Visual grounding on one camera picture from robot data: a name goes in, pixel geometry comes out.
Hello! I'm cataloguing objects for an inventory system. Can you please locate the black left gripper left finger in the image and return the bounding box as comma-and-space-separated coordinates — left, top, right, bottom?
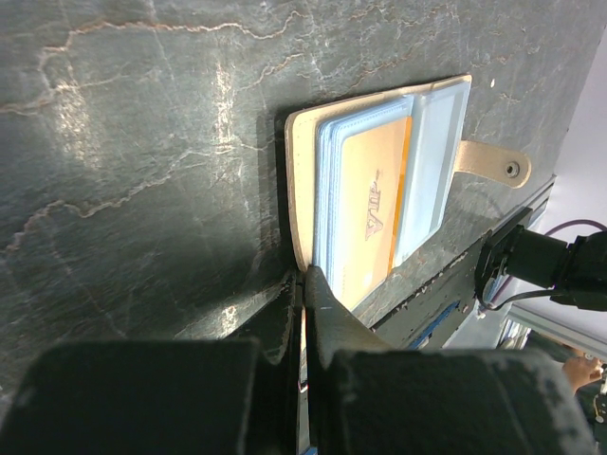
1, 273, 303, 454

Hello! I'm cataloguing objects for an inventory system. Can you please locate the gold VIP card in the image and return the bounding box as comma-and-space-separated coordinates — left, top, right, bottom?
334, 116, 412, 310

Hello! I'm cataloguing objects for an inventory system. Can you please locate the beige leather card holder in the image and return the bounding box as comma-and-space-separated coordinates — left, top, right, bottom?
285, 75, 532, 303

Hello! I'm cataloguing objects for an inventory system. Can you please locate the person in background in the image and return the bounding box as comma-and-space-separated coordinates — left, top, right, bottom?
561, 354, 605, 393

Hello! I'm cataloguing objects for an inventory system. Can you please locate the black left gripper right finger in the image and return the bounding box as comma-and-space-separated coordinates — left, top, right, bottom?
304, 266, 596, 454

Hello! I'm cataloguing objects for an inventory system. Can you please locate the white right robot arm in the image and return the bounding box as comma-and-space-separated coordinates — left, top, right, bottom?
474, 224, 606, 312

